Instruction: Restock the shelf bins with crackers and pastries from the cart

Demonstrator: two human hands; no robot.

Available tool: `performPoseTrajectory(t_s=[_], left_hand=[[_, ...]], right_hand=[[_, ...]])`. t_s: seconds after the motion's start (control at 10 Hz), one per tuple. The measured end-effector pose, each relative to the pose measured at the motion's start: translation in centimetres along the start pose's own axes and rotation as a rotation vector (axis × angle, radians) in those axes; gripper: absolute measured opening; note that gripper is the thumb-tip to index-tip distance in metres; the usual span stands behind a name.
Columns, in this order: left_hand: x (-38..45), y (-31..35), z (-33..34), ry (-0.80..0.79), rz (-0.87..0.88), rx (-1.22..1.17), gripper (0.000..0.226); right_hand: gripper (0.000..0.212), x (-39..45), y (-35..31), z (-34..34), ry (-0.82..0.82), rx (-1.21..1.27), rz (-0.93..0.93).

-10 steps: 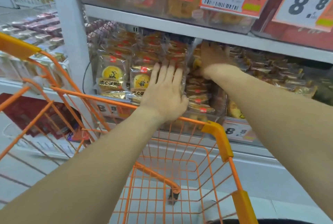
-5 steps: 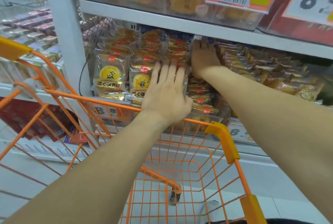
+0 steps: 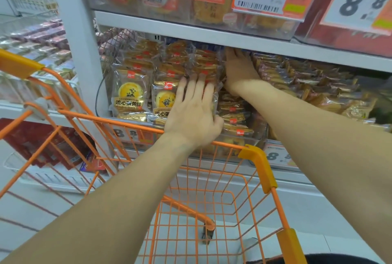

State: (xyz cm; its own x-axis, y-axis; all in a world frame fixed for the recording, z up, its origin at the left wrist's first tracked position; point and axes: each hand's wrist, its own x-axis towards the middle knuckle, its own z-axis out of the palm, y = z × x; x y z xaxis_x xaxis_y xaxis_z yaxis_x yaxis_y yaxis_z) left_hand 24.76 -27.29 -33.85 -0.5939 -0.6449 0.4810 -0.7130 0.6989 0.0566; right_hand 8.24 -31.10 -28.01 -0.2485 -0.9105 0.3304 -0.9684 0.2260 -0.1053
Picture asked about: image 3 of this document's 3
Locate person's right hand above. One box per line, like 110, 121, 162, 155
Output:
223, 47, 261, 97

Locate person's left hand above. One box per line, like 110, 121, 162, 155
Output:
164, 74, 224, 150

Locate rows of egg yolk packets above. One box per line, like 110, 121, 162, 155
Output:
109, 38, 269, 157

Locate white metal store shelf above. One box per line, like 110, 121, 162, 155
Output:
47, 0, 392, 237

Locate orange shopping cart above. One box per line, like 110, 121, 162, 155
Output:
0, 48, 307, 264

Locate person's left forearm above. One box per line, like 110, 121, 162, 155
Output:
3, 133, 200, 264

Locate person's right forearm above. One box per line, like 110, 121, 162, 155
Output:
234, 78, 392, 257

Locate red carton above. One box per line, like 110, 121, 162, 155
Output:
306, 0, 392, 56

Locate person's white right shoe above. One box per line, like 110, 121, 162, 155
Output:
238, 237, 261, 262

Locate person's right leg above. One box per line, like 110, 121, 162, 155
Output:
246, 253, 377, 264

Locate pile of golden cake packets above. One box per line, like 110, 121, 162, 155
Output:
193, 0, 233, 25

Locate group of banana biscuit packets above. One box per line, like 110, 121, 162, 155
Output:
251, 52, 379, 126

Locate red box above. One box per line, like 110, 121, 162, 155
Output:
0, 119, 106, 172

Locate group of silver boxed cakes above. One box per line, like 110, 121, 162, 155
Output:
0, 17, 80, 111

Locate white wire rack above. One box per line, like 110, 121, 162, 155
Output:
0, 9, 83, 114

